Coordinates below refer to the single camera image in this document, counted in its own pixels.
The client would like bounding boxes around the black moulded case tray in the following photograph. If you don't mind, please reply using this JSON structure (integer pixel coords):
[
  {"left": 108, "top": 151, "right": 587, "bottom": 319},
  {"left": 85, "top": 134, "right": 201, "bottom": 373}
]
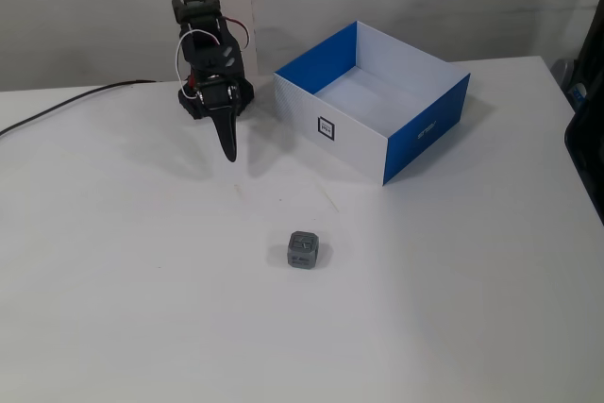
[{"left": 563, "top": 109, "right": 604, "bottom": 227}]

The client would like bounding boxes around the gray block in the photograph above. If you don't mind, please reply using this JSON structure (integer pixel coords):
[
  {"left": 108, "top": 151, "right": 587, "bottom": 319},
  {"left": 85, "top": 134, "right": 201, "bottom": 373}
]
[{"left": 286, "top": 231, "right": 318, "bottom": 272}]

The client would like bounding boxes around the blue and white cardboard box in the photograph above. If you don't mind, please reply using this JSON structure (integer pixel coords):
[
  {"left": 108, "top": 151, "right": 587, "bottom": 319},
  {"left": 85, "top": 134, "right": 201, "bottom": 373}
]
[{"left": 273, "top": 20, "right": 472, "bottom": 186}]

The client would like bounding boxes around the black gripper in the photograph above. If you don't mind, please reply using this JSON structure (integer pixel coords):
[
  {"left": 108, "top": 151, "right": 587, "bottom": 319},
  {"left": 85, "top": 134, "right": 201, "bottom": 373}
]
[{"left": 195, "top": 80, "right": 241, "bottom": 164}]

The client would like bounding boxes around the black power cable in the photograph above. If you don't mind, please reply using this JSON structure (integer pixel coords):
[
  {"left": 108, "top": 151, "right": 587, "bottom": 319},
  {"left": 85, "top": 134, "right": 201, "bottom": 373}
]
[{"left": 0, "top": 79, "right": 164, "bottom": 138}]

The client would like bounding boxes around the white servo wire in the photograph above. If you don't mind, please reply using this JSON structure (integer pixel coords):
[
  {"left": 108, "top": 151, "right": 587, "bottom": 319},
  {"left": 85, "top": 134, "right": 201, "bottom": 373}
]
[{"left": 173, "top": 28, "right": 221, "bottom": 86}]

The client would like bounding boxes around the blue label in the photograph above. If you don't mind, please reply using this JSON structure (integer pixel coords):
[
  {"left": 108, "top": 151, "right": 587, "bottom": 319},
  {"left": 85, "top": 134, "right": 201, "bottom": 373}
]
[{"left": 568, "top": 83, "right": 589, "bottom": 109}]

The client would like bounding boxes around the gray rounded object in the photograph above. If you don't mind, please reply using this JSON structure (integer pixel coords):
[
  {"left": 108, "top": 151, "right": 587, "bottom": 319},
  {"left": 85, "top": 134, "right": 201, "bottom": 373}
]
[{"left": 551, "top": 58, "right": 575, "bottom": 92}]

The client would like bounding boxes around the red servo wire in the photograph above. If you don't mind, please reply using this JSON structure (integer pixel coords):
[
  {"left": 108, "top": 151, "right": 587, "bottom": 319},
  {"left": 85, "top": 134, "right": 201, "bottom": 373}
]
[{"left": 221, "top": 17, "right": 252, "bottom": 49}]

